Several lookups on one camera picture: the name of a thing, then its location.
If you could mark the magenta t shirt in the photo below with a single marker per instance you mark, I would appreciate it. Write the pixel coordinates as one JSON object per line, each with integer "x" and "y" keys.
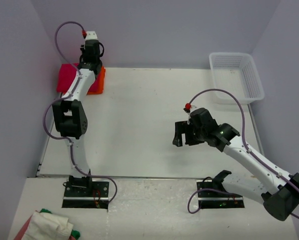
{"x": 69, "y": 77}

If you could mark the pink cloth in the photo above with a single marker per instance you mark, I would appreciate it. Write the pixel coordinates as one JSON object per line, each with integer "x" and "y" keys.
{"x": 22, "y": 230}

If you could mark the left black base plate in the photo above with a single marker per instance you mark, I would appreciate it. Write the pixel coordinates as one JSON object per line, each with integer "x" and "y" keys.
{"x": 95, "y": 196}

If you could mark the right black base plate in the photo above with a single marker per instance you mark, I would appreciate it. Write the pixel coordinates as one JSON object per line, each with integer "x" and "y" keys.
{"x": 217, "y": 200}

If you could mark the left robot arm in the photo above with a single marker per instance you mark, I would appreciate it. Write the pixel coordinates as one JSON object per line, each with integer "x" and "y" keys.
{"x": 70, "y": 118}

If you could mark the cream white cloth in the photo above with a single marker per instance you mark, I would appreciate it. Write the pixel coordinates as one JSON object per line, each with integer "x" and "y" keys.
{"x": 47, "y": 226}

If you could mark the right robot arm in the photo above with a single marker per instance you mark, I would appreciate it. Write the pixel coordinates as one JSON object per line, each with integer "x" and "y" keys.
{"x": 274, "y": 188}

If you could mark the white plastic basket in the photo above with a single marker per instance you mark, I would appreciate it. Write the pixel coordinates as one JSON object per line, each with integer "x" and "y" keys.
{"x": 237, "y": 74}

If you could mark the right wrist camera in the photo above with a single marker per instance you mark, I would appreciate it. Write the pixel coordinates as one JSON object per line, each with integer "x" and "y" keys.
{"x": 189, "y": 108}

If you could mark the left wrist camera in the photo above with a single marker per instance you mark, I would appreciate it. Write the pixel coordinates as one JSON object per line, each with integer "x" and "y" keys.
{"x": 89, "y": 35}

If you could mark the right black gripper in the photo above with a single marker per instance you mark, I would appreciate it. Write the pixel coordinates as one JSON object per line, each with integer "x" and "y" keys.
{"x": 180, "y": 128}

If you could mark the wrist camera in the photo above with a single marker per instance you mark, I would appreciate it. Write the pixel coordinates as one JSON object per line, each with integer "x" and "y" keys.
{"x": 89, "y": 35}
{"x": 189, "y": 108}

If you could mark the folded orange t shirt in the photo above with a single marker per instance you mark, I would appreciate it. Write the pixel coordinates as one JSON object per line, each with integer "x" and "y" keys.
{"x": 99, "y": 82}

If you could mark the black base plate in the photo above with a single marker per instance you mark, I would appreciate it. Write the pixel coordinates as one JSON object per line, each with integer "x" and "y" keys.
{"x": 95, "y": 196}
{"x": 217, "y": 200}

